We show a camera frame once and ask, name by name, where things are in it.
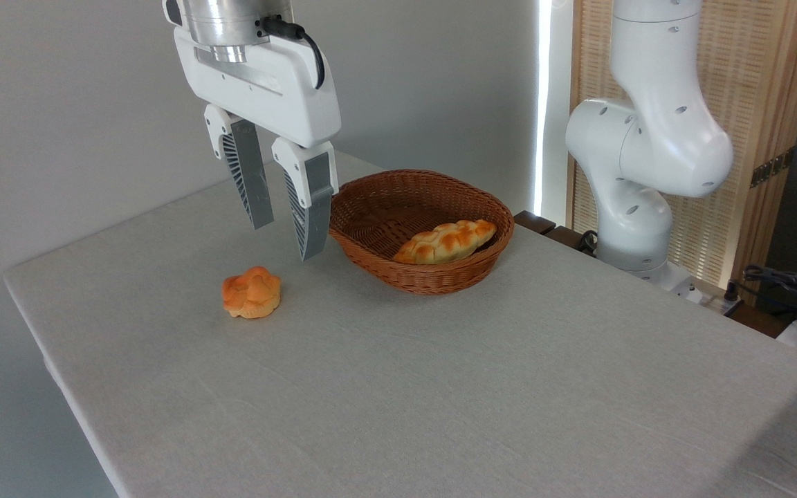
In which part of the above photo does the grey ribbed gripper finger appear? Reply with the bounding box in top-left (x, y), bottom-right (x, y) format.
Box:
top-left (271, 137), bottom-right (340, 262)
top-left (204, 104), bottom-right (275, 230)

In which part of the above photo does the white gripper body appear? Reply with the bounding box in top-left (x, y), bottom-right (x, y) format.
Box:
top-left (173, 26), bottom-right (342, 149)

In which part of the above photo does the long braided bread loaf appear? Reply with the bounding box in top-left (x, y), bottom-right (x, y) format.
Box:
top-left (392, 219), bottom-right (498, 266)

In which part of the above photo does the round orange bread bun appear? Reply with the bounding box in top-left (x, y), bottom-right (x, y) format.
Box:
top-left (221, 266), bottom-right (282, 320)

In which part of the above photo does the brown wicker basket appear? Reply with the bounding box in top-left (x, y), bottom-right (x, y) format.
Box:
top-left (328, 169), bottom-right (515, 296)

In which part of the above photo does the grey fabric tablecloth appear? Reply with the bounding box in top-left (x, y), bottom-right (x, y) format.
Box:
top-left (3, 147), bottom-right (797, 498)

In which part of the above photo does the vertical white light strip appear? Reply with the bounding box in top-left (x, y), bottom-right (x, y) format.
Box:
top-left (534, 0), bottom-right (553, 216)

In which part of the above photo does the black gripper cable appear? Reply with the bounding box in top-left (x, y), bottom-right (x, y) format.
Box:
top-left (259, 17), bottom-right (326, 91)

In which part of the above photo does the black cable bundle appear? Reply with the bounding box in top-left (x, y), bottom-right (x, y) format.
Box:
top-left (725, 263), bottom-right (797, 327)

